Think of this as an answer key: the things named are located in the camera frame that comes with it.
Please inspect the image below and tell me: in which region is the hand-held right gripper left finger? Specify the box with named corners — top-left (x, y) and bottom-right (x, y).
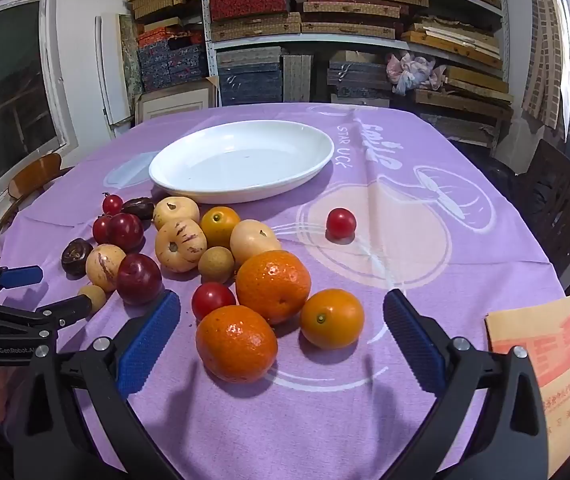
top-left (12, 290), bottom-right (182, 480)

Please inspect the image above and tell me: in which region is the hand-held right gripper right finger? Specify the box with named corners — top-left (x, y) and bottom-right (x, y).
top-left (383, 289), bottom-right (550, 480)

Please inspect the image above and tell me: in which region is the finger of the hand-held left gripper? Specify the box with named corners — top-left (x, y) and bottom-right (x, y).
top-left (0, 294), bottom-right (92, 333)
top-left (0, 265), bottom-right (44, 306)

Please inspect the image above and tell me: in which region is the brown longan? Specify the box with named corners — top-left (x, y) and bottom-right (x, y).
top-left (77, 284), bottom-right (108, 315)
top-left (198, 247), bottom-right (236, 285)

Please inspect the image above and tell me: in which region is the dark water chestnut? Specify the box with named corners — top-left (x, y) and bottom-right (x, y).
top-left (61, 238), bottom-right (94, 277)
top-left (121, 197), bottom-right (156, 221)

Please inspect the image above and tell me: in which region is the dark red plum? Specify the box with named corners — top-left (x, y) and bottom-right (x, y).
top-left (109, 213), bottom-right (144, 253)
top-left (116, 253), bottom-right (164, 306)

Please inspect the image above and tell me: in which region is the orange mandarin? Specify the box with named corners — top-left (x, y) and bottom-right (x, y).
top-left (235, 250), bottom-right (312, 325)
top-left (195, 305), bottom-right (279, 384)

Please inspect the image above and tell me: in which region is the white oval plate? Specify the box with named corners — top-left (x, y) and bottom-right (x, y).
top-left (149, 120), bottom-right (334, 204)

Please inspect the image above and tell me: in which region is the wooden chair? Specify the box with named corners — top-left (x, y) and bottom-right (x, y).
top-left (0, 152), bottom-right (76, 241)

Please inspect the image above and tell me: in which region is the purple printed tablecloth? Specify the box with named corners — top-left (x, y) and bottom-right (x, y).
top-left (0, 102), bottom-right (566, 480)

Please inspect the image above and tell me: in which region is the brown paper envelope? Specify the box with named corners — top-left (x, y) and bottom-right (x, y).
top-left (485, 296), bottom-right (570, 478)

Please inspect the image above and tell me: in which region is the white framed window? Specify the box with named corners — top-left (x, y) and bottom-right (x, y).
top-left (0, 0), bottom-right (73, 198)

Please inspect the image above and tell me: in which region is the dark chair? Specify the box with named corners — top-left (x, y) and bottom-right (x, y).
top-left (510, 139), bottom-right (570, 291)

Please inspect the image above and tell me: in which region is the white board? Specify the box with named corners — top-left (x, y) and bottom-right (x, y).
top-left (96, 14), bottom-right (136, 138)

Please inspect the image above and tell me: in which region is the framed picture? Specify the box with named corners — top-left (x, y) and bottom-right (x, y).
top-left (135, 77), bottom-right (218, 126)

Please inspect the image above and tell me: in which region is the mottled green panel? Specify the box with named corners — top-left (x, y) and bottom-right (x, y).
top-left (119, 15), bottom-right (144, 101)

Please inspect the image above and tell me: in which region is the stack of blue floral boxes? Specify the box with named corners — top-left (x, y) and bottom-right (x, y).
top-left (137, 25), bottom-right (209, 92)

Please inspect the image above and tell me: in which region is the stack of dark grey boxes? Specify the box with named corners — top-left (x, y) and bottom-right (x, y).
top-left (327, 60), bottom-right (393, 108)

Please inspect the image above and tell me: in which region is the pink plastic bag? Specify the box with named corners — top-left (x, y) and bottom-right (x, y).
top-left (386, 51), bottom-right (446, 96)

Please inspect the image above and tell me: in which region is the stack of dark blue boxes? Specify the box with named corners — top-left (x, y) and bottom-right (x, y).
top-left (216, 47), bottom-right (286, 107)

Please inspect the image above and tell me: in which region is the stack of wooden cases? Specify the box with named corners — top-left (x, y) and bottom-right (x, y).
top-left (402, 17), bottom-right (513, 111)

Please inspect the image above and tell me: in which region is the upright woven box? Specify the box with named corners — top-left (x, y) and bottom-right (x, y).
top-left (282, 54), bottom-right (313, 103)

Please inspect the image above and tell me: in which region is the brick pattern curtain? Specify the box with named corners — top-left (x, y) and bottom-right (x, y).
top-left (522, 0), bottom-right (570, 131)

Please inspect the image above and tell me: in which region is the metal shelf rack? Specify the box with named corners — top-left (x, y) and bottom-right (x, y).
top-left (200, 0), bottom-right (513, 111)

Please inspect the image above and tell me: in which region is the long tan woven box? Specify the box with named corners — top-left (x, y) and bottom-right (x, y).
top-left (211, 12), bottom-right (303, 42)

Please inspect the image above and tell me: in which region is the stack of flat tan cases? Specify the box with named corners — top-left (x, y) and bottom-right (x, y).
top-left (300, 0), bottom-right (430, 41)

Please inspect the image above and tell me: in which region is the red patterned box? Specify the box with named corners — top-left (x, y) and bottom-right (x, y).
top-left (210, 0), bottom-right (294, 22)

